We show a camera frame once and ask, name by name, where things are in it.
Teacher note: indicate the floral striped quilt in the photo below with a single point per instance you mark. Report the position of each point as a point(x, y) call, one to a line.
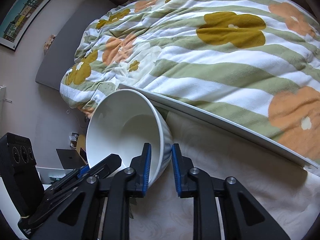
point(253, 62)

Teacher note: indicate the white ribbed bowl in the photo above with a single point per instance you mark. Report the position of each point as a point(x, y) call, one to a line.
point(121, 124)

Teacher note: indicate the white bed tray table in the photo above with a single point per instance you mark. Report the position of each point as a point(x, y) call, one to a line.
point(200, 115)

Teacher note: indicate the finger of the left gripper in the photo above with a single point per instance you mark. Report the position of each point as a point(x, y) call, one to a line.
point(102, 169)

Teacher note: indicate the grey headboard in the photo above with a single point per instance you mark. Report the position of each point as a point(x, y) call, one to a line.
point(60, 55)

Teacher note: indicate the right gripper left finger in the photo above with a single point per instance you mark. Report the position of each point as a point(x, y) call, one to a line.
point(107, 199)

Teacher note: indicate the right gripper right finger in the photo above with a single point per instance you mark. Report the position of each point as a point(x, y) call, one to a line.
point(223, 208)

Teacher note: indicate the framed city picture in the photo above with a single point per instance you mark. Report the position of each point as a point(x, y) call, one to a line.
point(16, 17)

